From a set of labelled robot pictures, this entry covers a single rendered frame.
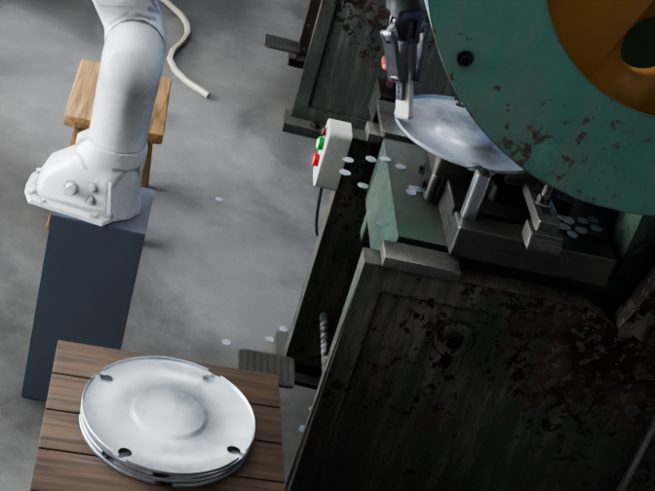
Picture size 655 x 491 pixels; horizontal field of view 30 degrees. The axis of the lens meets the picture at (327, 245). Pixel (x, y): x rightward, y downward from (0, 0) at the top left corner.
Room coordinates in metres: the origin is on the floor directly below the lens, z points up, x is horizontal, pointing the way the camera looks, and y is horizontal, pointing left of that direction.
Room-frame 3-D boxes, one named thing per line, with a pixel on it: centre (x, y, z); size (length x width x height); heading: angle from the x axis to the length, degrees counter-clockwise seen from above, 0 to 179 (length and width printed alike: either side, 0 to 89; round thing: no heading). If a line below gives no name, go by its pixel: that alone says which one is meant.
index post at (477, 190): (1.95, -0.22, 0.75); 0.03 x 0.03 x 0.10; 10
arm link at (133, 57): (2.02, 0.43, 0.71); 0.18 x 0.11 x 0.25; 13
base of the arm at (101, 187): (2.05, 0.48, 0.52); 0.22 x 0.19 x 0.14; 100
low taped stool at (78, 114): (2.77, 0.61, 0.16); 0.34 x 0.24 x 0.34; 12
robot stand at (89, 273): (2.05, 0.44, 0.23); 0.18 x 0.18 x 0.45; 10
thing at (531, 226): (1.98, -0.35, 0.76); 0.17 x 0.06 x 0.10; 10
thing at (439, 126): (2.12, -0.19, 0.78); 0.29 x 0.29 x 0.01
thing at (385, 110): (2.12, -0.14, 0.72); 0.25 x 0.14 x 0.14; 100
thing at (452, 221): (2.15, -0.32, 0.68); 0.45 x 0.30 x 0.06; 10
